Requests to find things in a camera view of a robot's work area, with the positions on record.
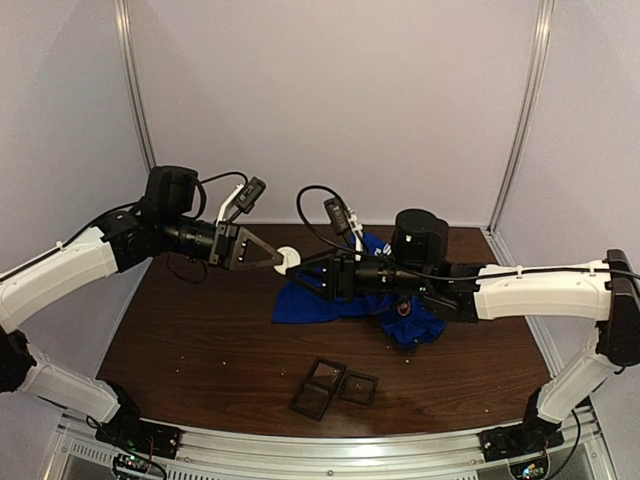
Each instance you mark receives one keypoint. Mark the right aluminium frame post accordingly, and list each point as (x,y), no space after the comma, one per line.
(535,73)

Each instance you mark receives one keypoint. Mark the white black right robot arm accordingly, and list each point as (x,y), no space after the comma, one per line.
(605,291)

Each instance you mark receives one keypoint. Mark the black display box right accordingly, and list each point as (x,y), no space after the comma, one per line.
(358,388)

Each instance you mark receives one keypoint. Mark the black display box lower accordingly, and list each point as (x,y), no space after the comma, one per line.
(311,400)

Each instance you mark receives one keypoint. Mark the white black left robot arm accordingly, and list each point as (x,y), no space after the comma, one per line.
(113,243)

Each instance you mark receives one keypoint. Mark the black display box upper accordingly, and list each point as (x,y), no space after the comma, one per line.
(325,373)

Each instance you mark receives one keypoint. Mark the aluminium frame post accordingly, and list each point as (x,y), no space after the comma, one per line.
(125,39)
(535,73)

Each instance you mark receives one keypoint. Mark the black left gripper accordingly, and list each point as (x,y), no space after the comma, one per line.
(226,245)

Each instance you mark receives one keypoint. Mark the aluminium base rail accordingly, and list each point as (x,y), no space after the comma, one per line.
(211,454)

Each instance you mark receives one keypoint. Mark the blue printed t-shirt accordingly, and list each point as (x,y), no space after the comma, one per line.
(402,319)

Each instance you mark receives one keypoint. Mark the black display box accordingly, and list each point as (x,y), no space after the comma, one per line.
(325,373)
(311,400)
(358,388)

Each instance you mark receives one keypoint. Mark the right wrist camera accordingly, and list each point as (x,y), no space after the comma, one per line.
(345,223)

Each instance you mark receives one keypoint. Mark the small round badge brooch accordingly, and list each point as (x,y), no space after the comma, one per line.
(290,258)

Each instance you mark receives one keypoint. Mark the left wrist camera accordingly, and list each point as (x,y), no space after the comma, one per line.
(241,201)

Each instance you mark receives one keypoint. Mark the left aluminium frame post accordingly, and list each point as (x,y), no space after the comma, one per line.
(125,39)

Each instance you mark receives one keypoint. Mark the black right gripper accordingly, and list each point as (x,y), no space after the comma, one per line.
(337,275)

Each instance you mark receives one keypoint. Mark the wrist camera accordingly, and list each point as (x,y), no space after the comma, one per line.
(241,201)
(345,223)

